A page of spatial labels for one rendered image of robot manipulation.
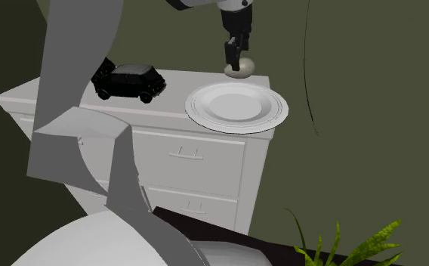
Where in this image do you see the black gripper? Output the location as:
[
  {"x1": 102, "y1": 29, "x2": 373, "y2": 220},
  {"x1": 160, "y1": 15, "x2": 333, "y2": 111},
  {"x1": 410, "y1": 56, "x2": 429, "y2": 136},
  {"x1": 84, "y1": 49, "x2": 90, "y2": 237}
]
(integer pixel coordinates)
[{"x1": 220, "y1": 4, "x2": 255, "y2": 72}]

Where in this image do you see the black table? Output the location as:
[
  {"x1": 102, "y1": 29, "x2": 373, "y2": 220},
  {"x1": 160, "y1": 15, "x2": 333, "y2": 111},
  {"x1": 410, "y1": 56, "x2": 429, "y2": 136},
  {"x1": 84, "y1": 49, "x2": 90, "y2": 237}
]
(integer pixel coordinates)
[{"x1": 151, "y1": 206, "x2": 403, "y2": 266}]

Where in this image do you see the white round plate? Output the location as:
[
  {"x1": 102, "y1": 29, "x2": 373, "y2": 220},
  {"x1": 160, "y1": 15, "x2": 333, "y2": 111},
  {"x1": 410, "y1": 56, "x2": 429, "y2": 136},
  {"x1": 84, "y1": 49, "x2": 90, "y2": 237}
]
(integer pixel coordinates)
[{"x1": 184, "y1": 81, "x2": 290, "y2": 135}]

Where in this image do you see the white chest of drawers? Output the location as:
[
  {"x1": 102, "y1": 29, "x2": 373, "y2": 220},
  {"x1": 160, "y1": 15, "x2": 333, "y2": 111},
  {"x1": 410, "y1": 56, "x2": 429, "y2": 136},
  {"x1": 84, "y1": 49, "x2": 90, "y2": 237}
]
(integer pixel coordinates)
[{"x1": 0, "y1": 67, "x2": 275, "y2": 237}]

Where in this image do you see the grey curved ribbon sculpture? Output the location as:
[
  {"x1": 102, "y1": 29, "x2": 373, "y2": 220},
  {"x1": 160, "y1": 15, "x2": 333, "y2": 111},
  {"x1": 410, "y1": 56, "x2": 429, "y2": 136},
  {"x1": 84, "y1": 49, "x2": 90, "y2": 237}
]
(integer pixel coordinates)
[{"x1": 26, "y1": 0, "x2": 211, "y2": 266}]

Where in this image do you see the thin black cable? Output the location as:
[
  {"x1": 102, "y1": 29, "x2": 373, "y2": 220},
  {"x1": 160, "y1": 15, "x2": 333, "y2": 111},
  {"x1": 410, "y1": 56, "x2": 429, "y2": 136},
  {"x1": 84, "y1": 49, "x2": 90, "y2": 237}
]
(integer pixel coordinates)
[{"x1": 302, "y1": 0, "x2": 321, "y2": 138}]

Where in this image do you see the green leafy plant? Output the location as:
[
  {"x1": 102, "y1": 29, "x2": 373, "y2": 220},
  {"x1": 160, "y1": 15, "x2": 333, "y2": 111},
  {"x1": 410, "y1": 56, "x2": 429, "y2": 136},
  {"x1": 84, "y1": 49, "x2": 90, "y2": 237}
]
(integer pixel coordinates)
[{"x1": 283, "y1": 207, "x2": 406, "y2": 266}]

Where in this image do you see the white rounded dome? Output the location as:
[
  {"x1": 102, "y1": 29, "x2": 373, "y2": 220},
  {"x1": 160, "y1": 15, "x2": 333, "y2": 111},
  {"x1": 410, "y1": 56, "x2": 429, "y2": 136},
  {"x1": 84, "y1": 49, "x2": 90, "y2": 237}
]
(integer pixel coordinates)
[{"x1": 10, "y1": 209, "x2": 274, "y2": 266}]

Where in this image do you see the black toy car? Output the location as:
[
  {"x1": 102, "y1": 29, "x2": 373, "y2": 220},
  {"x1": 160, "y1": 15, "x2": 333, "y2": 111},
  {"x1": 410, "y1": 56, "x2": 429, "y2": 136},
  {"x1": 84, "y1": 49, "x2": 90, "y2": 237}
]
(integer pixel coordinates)
[{"x1": 91, "y1": 63, "x2": 168, "y2": 105}]

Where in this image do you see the beige egg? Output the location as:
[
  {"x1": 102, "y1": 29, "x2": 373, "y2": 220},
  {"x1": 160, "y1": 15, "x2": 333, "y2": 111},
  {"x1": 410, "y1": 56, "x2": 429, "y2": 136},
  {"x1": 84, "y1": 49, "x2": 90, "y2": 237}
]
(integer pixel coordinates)
[{"x1": 224, "y1": 57, "x2": 256, "y2": 80}]

